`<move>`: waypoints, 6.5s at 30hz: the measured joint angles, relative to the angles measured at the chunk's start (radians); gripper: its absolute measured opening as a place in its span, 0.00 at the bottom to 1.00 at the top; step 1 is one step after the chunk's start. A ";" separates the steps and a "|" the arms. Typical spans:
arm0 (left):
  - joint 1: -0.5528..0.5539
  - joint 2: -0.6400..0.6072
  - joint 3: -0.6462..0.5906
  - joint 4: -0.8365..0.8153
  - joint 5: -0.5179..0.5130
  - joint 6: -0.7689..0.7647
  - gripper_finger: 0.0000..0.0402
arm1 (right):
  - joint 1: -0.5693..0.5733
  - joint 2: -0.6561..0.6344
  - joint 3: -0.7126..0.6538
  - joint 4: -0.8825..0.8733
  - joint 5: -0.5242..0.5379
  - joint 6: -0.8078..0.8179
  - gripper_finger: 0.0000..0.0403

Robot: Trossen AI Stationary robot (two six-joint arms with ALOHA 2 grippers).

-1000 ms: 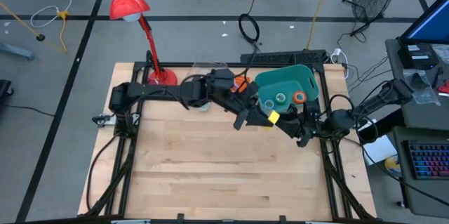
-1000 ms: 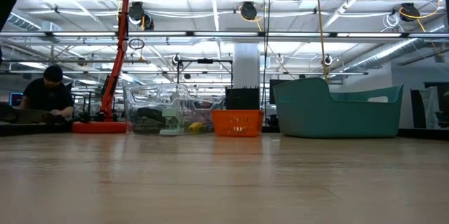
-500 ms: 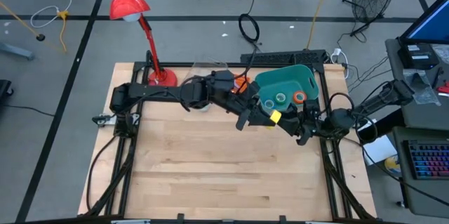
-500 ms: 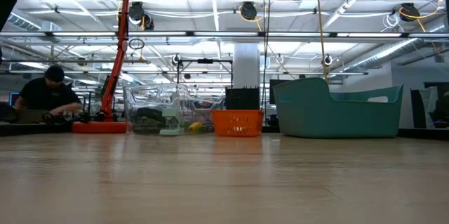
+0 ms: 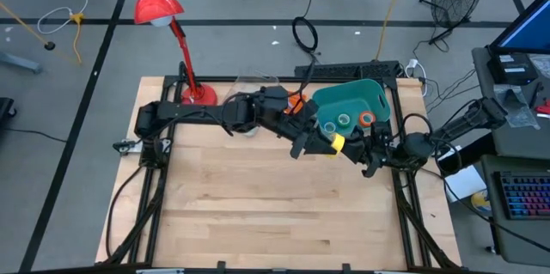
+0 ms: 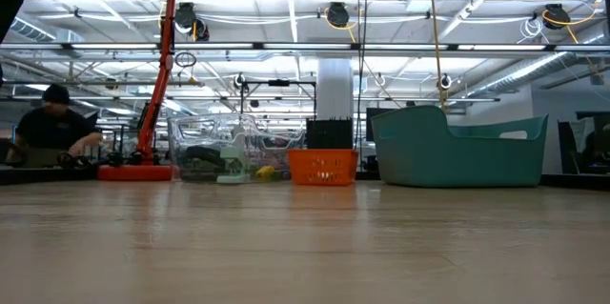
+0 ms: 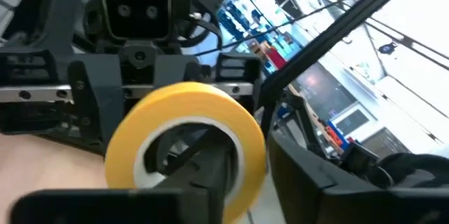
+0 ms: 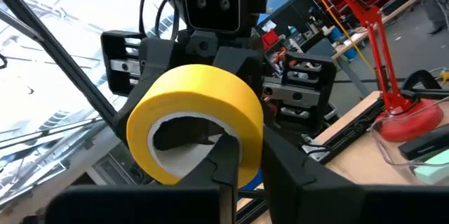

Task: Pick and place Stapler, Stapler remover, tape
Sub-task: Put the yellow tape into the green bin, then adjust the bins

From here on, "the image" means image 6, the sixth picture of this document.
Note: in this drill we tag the silver ventilation duct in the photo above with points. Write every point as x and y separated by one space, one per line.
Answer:
524 73

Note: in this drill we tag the red desk lamp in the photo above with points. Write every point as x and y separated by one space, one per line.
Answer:
138 173

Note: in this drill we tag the black ribbed box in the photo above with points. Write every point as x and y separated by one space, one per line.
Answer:
329 133

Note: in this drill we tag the person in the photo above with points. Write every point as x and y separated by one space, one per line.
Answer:
47 127

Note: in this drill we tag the orange plastic basket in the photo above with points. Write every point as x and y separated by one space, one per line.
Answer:
305 158

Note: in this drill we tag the dark background monitor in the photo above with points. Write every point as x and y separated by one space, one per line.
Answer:
379 125

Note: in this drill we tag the computer monitor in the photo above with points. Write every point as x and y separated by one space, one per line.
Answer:
595 123

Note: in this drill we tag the teal plastic tub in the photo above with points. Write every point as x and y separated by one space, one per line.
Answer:
429 156

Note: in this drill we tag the background black metal frame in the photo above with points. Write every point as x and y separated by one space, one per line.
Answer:
278 83

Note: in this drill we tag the long ceiling light strip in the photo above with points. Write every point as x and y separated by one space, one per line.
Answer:
310 47

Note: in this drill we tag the white building column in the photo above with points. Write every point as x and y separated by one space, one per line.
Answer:
333 89

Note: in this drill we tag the clear plastic bin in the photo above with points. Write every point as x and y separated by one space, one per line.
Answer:
286 127

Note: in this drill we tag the black stapler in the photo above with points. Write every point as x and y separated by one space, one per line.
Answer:
205 155

